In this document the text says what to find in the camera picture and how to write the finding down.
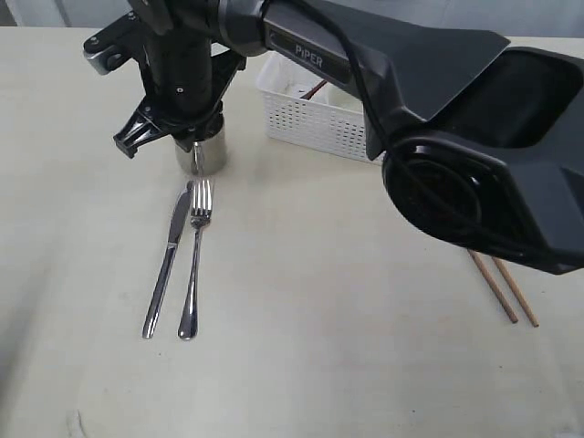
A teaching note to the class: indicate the white perforated plastic basket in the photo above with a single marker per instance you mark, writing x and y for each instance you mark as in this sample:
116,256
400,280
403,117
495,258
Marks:
308,123

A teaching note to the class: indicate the white bowl dark rim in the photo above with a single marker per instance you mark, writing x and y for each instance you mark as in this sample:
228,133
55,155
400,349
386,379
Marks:
335,97

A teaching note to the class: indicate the wooden chopstick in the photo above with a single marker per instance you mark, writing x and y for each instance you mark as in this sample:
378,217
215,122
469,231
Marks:
493,286
518,294

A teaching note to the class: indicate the silver table knife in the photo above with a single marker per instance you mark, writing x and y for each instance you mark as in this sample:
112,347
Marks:
179,214

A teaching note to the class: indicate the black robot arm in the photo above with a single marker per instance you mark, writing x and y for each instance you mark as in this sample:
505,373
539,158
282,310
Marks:
481,141

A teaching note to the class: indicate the shiny metal container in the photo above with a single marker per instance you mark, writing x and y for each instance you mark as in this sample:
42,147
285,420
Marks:
203,153

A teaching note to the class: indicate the silver metal fork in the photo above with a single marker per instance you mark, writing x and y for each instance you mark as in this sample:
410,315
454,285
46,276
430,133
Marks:
201,212

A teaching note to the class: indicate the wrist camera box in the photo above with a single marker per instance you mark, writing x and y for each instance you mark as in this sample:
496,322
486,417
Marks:
109,48

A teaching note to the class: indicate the reddish brown wooden spoon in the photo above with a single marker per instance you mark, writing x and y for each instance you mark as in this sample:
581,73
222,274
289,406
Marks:
312,92

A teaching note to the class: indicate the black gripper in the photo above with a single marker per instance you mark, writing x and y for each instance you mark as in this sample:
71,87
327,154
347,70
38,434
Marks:
185,83

